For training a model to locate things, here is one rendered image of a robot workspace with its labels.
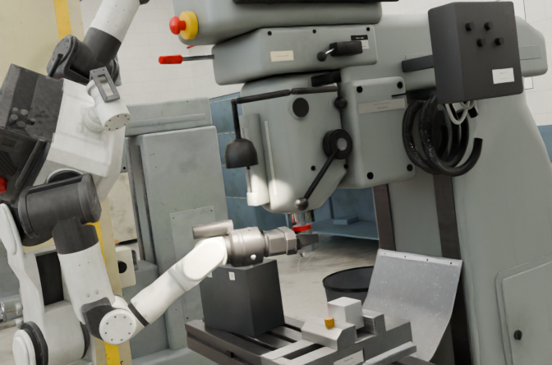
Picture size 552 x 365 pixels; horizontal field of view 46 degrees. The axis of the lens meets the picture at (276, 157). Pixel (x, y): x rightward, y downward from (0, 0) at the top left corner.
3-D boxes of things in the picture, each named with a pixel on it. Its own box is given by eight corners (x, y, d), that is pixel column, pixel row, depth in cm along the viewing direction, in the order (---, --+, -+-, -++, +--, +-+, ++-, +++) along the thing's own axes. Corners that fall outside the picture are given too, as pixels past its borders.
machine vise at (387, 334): (301, 404, 131) (294, 350, 130) (259, 385, 143) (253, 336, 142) (419, 350, 151) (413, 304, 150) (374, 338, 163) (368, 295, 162)
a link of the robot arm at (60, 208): (41, 261, 136) (22, 200, 133) (48, 248, 145) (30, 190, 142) (97, 247, 138) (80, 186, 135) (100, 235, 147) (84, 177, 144)
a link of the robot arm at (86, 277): (87, 358, 139) (58, 260, 134) (81, 335, 151) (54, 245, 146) (140, 338, 143) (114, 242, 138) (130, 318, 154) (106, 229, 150)
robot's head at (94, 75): (97, 121, 148) (98, 102, 141) (83, 91, 150) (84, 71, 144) (123, 113, 150) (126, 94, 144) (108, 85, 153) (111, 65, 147)
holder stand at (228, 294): (254, 337, 175) (244, 265, 174) (204, 326, 191) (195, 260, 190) (285, 324, 184) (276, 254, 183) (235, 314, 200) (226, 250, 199)
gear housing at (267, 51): (265, 73, 139) (259, 26, 138) (213, 86, 159) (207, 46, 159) (382, 63, 157) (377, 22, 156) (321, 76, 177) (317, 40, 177)
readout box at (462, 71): (469, 100, 135) (457, -1, 134) (436, 104, 143) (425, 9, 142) (529, 93, 146) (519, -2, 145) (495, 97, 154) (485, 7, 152)
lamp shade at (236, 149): (218, 169, 142) (215, 140, 141) (241, 164, 147) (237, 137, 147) (242, 167, 137) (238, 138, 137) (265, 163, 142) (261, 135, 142)
